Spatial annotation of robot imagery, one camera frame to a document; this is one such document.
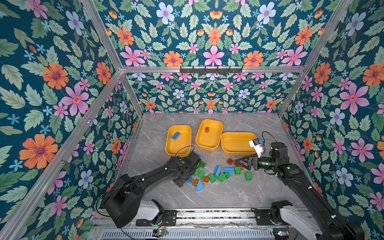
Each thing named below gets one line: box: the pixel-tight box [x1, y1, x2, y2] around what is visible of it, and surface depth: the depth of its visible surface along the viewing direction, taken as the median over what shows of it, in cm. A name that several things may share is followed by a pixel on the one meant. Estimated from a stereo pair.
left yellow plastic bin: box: [165, 125, 192, 158], surface depth 106 cm
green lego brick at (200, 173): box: [194, 167, 206, 179], surface depth 89 cm
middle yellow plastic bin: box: [195, 119, 224, 152], surface depth 108 cm
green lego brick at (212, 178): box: [208, 173, 216, 184], surface depth 86 cm
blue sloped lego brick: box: [196, 179, 204, 192], surface depth 84 cm
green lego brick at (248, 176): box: [244, 172, 253, 181], surface depth 88 cm
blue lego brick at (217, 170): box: [214, 165, 222, 177], surface depth 88 cm
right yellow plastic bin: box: [221, 132, 257, 156], surface depth 104 cm
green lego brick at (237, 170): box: [234, 166, 242, 176], surface depth 89 cm
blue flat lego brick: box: [223, 167, 235, 173], surface depth 90 cm
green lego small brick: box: [218, 172, 226, 183], surface depth 87 cm
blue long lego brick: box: [172, 131, 181, 141], surface depth 106 cm
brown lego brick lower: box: [203, 176, 210, 184], surface depth 86 cm
